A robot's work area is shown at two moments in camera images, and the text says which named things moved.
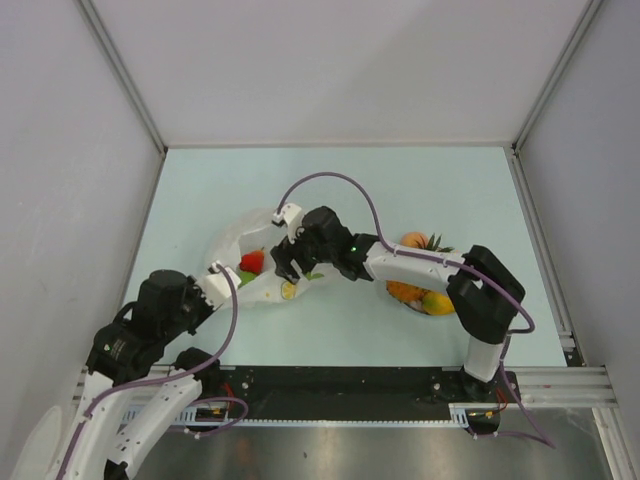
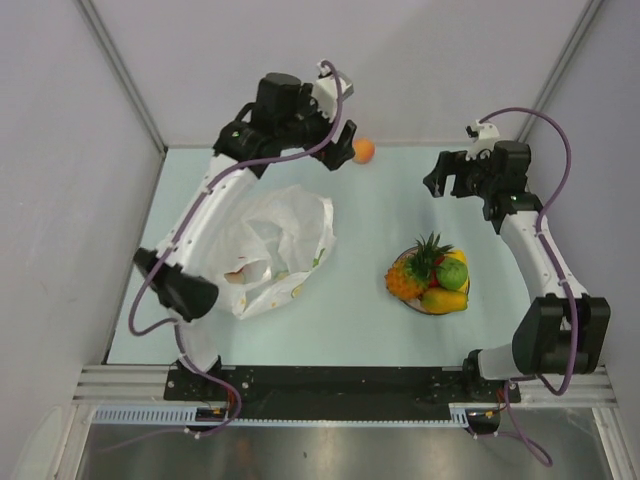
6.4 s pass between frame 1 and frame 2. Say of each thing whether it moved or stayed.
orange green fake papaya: stayed
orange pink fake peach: moved
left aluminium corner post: stayed
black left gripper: moved
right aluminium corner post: stayed
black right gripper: moved
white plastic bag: moved
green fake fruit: moved
